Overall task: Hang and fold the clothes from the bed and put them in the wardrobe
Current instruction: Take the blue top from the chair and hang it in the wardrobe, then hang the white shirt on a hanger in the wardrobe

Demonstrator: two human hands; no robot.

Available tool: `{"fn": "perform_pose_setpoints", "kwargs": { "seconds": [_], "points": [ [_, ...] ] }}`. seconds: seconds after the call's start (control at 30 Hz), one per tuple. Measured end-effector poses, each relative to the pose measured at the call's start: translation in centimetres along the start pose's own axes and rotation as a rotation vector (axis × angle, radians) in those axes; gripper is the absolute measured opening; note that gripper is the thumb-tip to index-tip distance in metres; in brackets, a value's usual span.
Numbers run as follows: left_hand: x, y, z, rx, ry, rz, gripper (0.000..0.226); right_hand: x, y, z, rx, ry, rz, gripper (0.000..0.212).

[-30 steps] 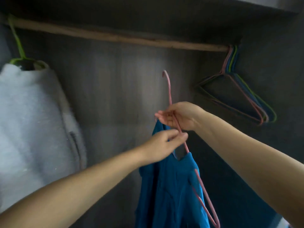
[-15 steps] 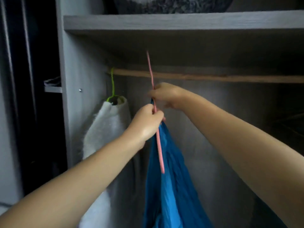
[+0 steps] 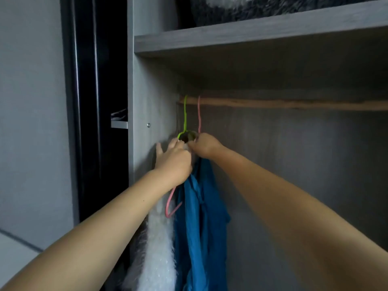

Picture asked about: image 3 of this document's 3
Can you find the person's left hand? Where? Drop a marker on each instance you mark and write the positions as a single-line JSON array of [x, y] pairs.
[[174, 163]]

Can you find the person's right hand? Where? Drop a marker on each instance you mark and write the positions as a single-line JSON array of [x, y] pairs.
[[206, 146]]

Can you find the green hanger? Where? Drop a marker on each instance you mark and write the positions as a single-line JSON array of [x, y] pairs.
[[185, 115]]

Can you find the blue garment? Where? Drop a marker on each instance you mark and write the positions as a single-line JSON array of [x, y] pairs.
[[203, 239]]

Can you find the white fluffy sweater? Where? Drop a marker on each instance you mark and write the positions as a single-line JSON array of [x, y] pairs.
[[157, 257]]

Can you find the grey wardrobe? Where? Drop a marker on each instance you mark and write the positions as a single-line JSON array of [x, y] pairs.
[[303, 142]]

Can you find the person's right forearm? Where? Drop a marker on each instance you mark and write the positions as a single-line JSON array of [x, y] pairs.
[[303, 221]]

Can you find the person's left forearm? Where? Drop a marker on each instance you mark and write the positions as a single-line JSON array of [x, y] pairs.
[[85, 245]]

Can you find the wooden hanging rod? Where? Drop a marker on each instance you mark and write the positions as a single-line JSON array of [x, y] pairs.
[[291, 104]]

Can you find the dark fluffy blanket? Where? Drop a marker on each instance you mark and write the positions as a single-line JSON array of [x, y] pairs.
[[273, 9]]

